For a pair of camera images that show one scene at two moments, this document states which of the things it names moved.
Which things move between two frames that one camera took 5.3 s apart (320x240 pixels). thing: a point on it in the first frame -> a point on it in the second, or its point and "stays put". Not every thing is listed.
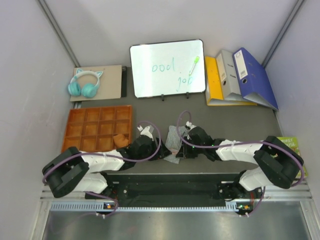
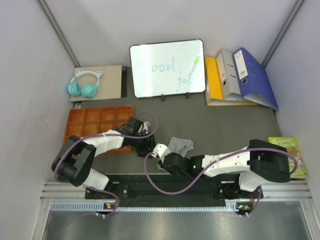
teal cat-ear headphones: (87, 90) stays put
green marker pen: (196, 61) stays put
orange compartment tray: (93, 129) stays put
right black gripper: (187, 154) -> (161, 164)
